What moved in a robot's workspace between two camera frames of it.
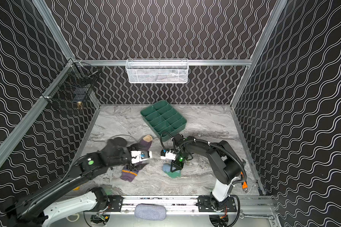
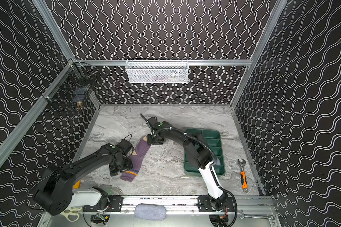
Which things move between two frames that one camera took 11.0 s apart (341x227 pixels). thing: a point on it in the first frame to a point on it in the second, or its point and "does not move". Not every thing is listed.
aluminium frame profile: x=45 y=11 does not move
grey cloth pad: x=150 y=212 does not move
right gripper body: x=176 y=165 to x=155 y=139
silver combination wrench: x=243 y=215 does not move
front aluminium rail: x=179 y=205 does not move
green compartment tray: x=164 y=119 to x=212 y=137
